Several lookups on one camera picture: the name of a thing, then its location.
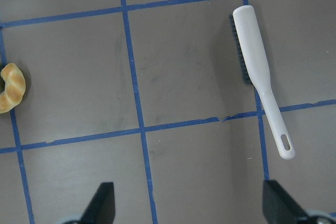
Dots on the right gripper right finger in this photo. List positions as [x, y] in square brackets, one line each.
[280, 207]

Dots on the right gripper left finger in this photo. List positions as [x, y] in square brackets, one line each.
[101, 208]

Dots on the white hand brush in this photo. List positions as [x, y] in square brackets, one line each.
[255, 71]

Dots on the toy croissant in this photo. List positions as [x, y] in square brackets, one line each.
[14, 89]

